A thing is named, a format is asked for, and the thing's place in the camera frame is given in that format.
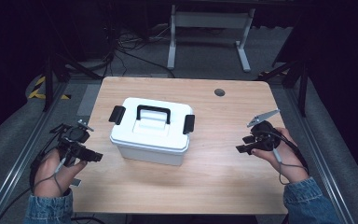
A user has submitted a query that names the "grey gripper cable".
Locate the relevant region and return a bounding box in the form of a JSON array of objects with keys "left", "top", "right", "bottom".
[
  {"left": 271, "top": 147, "right": 310, "bottom": 186},
  {"left": 32, "top": 156, "right": 68, "bottom": 196}
]

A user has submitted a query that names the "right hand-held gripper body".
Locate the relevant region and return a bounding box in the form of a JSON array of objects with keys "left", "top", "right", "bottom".
[{"left": 246, "top": 107, "right": 282, "bottom": 153}]

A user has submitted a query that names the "person's left hand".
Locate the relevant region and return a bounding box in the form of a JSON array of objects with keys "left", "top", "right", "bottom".
[{"left": 32, "top": 147, "right": 89, "bottom": 199}]

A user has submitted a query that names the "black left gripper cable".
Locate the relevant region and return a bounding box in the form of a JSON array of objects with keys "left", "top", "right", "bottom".
[{"left": 0, "top": 186, "right": 34, "bottom": 224}]

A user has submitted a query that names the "grey right gripper cable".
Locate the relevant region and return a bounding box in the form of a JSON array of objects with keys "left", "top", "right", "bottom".
[{"left": 271, "top": 147, "right": 310, "bottom": 186}]

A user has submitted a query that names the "bundle of black floor cables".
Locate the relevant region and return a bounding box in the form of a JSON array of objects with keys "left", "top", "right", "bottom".
[{"left": 103, "top": 21, "right": 176, "bottom": 79}]

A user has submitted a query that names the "yellow black hazard tape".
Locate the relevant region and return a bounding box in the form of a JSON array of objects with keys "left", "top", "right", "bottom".
[{"left": 27, "top": 76, "right": 72, "bottom": 101}]

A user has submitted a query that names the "aluminium rail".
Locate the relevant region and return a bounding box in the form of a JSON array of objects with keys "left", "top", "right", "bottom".
[
  {"left": 283, "top": 86, "right": 358, "bottom": 224},
  {"left": 0, "top": 81, "right": 70, "bottom": 224}
]

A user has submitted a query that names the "grey left gripper cable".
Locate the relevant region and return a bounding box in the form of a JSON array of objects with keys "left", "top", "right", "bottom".
[{"left": 32, "top": 156, "right": 68, "bottom": 196}]

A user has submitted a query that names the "white metal desk frame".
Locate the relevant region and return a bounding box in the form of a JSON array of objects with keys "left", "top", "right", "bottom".
[{"left": 166, "top": 4, "right": 256, "bottom": 74}]

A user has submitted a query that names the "person's right hand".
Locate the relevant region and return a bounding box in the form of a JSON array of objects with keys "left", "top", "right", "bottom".
[{"left": 250, "top": 126, "right": 310, "bottom": 185}]

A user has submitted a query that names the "black tripod stand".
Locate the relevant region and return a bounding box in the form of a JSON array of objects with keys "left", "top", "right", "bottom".
[
  {"left": 256, "top": 57, "right": 310, "bottom": 119},
  {"left": 41, "top": 50, "right": 104, "bottom": 113}
]

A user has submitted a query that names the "white plastic storage box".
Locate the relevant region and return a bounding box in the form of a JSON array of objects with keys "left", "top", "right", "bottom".
[{"left": 109, "top": 136, "right": 190, "bottom": 167}]

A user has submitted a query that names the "white box lid black handle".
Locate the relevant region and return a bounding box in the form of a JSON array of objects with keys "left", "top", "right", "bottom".
[{"left": 108, "top": 96, "right": 197, "bottom": 154}]

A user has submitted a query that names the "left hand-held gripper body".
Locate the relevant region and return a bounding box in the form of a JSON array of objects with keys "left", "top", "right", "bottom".
[{"left": 49, "top": 119, "right": 94, "bottom": 166}]

